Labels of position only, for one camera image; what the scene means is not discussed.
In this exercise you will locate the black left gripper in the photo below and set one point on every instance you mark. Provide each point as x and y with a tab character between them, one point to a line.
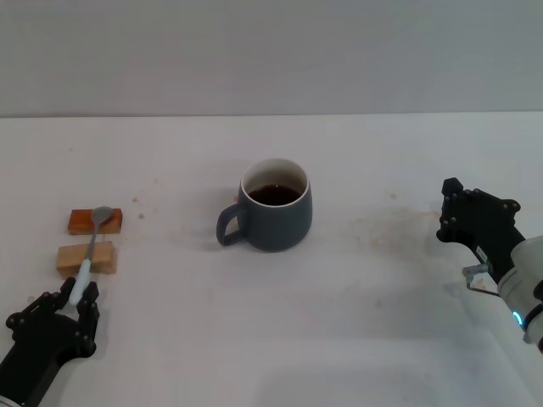
42	347

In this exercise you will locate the light tan wooden block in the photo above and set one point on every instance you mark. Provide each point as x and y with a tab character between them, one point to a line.
70	258

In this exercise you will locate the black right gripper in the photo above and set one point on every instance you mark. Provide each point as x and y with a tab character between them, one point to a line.
492	233

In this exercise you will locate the reddish brown wooden block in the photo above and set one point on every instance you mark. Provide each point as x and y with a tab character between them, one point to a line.
114	222

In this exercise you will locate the dark grey ceramic mug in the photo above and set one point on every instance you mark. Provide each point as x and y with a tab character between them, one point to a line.
280	224

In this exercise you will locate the dark coffee liquid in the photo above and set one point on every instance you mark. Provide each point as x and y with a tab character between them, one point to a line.
275	196

